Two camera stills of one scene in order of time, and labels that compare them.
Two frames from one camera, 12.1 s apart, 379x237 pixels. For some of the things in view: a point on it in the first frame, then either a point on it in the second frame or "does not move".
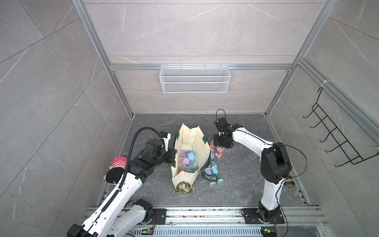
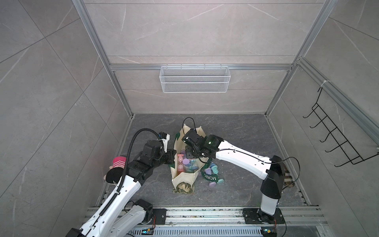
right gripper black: x=216 y=142 → x=189 y=154
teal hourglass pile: x=214 y=169 does not move
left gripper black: x=171 y=153 does not move
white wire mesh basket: x=195 y=79 does not move
